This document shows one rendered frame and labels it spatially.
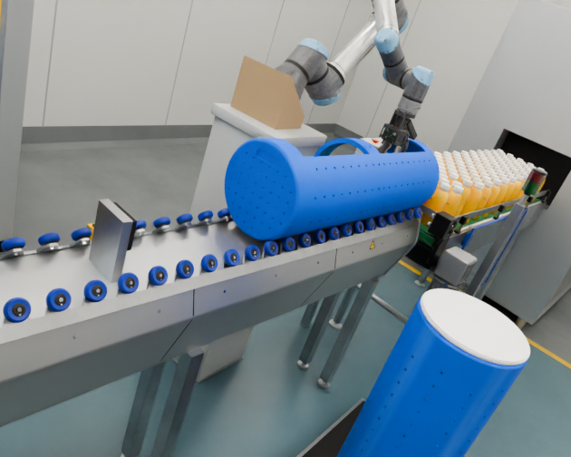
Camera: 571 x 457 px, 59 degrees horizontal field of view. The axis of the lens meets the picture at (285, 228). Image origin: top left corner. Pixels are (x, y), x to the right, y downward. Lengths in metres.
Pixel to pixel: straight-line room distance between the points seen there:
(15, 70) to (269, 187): 1.44
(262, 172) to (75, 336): 0.63
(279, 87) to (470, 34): 4.84
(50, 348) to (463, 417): 0.92
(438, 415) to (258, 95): 1.19
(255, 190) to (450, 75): 5.26
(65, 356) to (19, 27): 1.64
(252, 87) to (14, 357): 1.22
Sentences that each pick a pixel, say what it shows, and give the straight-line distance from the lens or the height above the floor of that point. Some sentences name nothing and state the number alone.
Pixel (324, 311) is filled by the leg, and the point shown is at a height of 0.35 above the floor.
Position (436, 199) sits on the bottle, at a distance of 2.20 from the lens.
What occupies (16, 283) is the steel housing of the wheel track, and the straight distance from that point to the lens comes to 1.15.
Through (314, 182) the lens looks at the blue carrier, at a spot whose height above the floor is 1.17.
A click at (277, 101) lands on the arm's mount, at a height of 1.24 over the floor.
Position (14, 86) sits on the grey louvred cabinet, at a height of 0.87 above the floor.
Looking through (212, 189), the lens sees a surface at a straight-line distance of 1.97.
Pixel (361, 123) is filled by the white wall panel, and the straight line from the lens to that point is 6.97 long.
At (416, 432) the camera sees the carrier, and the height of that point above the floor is 0.76.
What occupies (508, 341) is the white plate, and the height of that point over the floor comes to 1.04.
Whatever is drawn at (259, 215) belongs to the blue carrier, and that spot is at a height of 1.03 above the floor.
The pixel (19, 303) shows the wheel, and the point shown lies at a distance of 1.02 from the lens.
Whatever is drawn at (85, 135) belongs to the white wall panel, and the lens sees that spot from 4.39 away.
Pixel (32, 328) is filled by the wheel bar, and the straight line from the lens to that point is 1.05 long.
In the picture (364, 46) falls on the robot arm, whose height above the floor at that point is 1.49.
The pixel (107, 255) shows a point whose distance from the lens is 1.17.
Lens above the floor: 1.61
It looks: 25 degrees down
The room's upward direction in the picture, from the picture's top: 20 degrees clockwise
